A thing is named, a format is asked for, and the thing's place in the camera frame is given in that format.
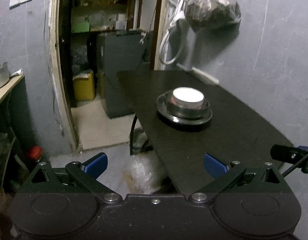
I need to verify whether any shiny steel bowl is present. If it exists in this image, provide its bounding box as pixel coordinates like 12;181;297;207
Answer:
164;90;212;120

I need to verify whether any small steel container white lid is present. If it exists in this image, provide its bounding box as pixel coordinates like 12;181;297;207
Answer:
171;87;205;109

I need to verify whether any steel plate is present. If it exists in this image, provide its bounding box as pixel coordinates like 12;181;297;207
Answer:
156;93;213;125

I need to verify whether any crumpled clear plastic bag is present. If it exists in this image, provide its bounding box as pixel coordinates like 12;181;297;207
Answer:
122;151;168;194

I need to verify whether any red capped dark bottle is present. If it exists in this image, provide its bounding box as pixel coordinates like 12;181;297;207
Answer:
27;146;43;162

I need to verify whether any yellow jerrycan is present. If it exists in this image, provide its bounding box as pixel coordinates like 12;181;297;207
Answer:
73;70;95;101

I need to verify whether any beige side shelf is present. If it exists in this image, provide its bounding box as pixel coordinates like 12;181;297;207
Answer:
0;74;24;104

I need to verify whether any dark grey cabinet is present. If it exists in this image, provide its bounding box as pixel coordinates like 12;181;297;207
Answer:
97;31;152;119

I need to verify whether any aluminium pot on shelf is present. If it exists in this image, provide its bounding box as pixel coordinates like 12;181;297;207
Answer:
0;62;10;88

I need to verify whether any green box on shelf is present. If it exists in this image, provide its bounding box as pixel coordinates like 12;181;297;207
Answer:
71;22;90;33

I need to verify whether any plastic bag of dark material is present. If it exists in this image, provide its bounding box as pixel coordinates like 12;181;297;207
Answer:
185;0;241;29

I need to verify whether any thin wall cable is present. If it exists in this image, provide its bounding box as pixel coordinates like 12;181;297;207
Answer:
42;0;65;136

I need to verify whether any knife with white handle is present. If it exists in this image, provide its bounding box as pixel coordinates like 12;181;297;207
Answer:
176;63;220;86

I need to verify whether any white looped hose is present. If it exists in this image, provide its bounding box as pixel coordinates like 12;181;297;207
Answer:
158;0;195;66

